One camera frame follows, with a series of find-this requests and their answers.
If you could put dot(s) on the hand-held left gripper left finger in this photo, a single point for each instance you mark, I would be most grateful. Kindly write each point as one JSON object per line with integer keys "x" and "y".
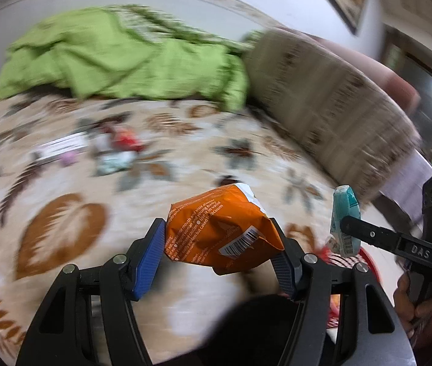
{"x": 147, "y": 259}

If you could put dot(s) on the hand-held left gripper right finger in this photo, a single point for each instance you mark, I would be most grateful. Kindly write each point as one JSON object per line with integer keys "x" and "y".
{"x": 284, "y": 270}

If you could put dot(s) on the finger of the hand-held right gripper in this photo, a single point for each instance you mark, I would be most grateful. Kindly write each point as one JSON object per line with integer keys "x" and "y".
{"x": 372, "y": 234}

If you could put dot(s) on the red plastic basket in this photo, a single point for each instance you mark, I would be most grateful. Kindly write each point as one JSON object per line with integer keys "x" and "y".
{"x": 373, "y": 265}

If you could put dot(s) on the teal cartoon tissue packet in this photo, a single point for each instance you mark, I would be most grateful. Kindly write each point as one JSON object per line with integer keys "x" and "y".
{"x": 347, "y": 202}

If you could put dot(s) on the orange snack packet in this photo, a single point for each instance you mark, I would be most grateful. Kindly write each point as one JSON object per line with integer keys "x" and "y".
{"x": 208, "y": 232}

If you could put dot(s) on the person's right hand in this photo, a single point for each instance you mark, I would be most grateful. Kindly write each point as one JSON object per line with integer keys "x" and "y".
{"x": 410, "y": 308}

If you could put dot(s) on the white sheet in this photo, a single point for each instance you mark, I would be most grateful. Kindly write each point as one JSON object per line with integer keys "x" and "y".
{"x": 410, "y": 183}

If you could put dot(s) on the leaf print blanket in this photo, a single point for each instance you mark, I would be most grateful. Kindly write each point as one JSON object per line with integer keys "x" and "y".
{"x": 67, "y": 217}

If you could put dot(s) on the pale crumpled packet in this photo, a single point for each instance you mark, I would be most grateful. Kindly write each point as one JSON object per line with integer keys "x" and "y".
{"x": 115, "y": 164}

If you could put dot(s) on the small pink wrapper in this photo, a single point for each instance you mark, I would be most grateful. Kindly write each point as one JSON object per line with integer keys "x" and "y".
{"x": 69, "y": 159}

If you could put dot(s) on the dark wooden door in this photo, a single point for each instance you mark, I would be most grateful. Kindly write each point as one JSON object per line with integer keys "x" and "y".
{"x": 421, "y": 84}

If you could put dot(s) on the striped floral headboard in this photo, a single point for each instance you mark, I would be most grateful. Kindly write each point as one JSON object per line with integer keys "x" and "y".
{"x": 334, "y": 103}

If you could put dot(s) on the long white medicine box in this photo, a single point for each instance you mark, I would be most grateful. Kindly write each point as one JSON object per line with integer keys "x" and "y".
{"x": 63, "y": 145}

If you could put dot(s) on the green quilt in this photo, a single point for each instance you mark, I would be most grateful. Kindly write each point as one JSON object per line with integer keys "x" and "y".
{"x": 105, "y": 57}

